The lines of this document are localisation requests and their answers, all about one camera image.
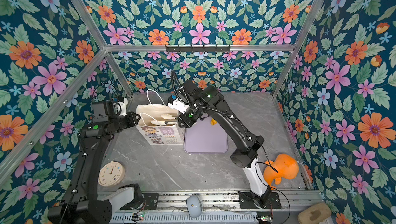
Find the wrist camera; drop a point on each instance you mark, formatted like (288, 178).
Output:
(120, 106)
(179, 105)

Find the tan sponge block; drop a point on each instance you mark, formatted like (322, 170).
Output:
(315, 214)

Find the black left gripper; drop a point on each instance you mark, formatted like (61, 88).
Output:
(132, 120)

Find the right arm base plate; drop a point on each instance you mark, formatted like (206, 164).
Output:
(248, 200)

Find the purple cutting mat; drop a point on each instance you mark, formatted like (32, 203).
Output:
(203, 138)

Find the metal tongs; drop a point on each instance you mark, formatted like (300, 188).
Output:
(166, 120)

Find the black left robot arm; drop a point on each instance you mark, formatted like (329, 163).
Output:
(80, 204)

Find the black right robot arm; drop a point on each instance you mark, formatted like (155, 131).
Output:
(197, 102)

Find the striped croissant bread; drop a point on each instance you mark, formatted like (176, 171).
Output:
(213, 122)

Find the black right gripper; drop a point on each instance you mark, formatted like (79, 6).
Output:
(185, 123)

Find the orange plush toy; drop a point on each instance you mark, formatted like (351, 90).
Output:
(284, 167)

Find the round beige clock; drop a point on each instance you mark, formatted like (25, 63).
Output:
(111, 174)

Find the black hook rack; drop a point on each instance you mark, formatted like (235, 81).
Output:
(198, 48)

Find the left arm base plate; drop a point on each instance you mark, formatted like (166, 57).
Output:
(150, 201)

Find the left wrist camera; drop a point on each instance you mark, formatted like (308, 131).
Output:
(120, 106)

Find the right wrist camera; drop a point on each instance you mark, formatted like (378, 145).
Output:
(179, 105)

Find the white paper bag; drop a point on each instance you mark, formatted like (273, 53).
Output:
(158, 135)

